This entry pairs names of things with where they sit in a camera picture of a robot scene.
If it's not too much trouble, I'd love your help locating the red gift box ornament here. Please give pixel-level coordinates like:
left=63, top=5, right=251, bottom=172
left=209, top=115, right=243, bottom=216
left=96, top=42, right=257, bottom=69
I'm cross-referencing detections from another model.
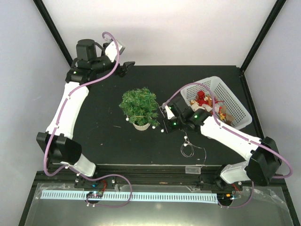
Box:
left=196, top=90, right=206, bottom=106

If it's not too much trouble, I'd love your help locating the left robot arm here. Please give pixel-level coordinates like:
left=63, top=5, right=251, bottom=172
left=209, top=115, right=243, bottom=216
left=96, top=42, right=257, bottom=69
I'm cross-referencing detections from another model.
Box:
left=36, top=39, right=134, bottom=188

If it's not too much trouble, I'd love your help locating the white bulb light string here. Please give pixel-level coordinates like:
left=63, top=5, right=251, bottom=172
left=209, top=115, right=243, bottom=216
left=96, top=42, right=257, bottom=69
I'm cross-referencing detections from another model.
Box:
left=126, top=100, right=207, bottom=175

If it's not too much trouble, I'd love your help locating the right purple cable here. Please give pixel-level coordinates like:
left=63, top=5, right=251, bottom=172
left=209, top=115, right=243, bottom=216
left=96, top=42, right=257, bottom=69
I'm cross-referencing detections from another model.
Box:
left=163, top=82, right=293, bottom=209

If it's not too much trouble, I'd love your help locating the small circuit board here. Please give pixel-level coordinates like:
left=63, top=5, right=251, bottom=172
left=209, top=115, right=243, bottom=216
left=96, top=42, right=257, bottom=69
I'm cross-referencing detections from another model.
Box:
left=86, top=191, right=103, bottom=199

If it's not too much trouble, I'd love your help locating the black frame post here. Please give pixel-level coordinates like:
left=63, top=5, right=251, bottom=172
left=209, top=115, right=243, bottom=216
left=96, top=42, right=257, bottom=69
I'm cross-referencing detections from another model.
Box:
left=240, top=0, right=286, bottom=73
left=33, top=0, right=73, bottom=66

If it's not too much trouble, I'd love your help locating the right black frame post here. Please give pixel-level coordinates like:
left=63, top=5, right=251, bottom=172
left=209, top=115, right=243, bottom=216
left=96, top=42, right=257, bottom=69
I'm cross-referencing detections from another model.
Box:
left=240, top=0, right=286, bottom=73

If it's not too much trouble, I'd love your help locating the left black frame post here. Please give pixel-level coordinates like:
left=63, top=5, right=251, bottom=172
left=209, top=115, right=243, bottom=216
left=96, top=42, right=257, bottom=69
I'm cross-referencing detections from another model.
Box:
left=33, top=0, right=73, bottom=66

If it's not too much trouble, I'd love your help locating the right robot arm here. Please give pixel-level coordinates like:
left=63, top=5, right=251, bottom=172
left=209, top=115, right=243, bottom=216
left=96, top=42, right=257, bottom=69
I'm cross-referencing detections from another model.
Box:
left=162, top=97, right=282, bottom=190

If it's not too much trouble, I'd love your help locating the light blue slotted cable duct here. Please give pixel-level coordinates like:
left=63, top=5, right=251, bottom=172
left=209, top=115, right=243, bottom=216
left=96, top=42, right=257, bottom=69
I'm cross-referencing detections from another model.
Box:
left=40, top=190, right=218, bottom=204

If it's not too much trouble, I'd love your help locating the small green christmas tree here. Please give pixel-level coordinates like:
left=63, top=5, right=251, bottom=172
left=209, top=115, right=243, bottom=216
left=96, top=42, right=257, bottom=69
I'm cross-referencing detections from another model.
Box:
left=119, top=87, right=160, bottom=131

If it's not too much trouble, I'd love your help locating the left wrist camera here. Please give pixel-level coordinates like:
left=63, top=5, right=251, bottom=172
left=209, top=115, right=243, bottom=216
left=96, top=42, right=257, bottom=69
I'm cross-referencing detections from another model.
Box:
left=105, top=40, right=126, bottom=62

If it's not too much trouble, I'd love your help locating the white perforated plastic basket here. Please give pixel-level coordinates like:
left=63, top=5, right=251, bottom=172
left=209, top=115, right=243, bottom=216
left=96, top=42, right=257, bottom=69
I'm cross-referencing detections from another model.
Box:
left=181, top=76, right=252, bottom=130

